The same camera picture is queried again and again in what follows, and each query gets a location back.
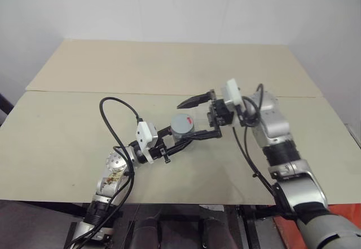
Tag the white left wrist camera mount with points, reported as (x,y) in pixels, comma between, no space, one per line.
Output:
(144,139)

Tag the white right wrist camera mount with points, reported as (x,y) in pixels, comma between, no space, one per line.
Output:
(233,91)

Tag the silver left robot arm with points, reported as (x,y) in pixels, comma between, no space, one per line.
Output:
(110,175)

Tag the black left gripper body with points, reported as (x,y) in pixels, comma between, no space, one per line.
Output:
(159,151)

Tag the orange box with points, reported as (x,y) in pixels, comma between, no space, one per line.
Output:
(345,207)

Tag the dark rounded shape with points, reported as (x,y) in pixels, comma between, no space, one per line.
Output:
(146,232)

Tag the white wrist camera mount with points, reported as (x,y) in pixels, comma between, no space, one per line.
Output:
(144,139)
(233,91)

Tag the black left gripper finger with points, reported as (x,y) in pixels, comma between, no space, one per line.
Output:
(165,132)
(176,147)

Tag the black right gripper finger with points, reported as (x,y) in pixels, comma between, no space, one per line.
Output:
(197,99)
(206,135)

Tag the black furniture piece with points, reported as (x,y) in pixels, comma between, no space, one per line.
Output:
(4,108)

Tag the black metal table frame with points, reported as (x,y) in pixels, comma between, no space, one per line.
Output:
(251,226)

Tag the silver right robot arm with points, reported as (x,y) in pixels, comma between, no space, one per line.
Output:
(282,130)

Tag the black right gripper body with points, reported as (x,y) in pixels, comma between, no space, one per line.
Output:
(221,115)

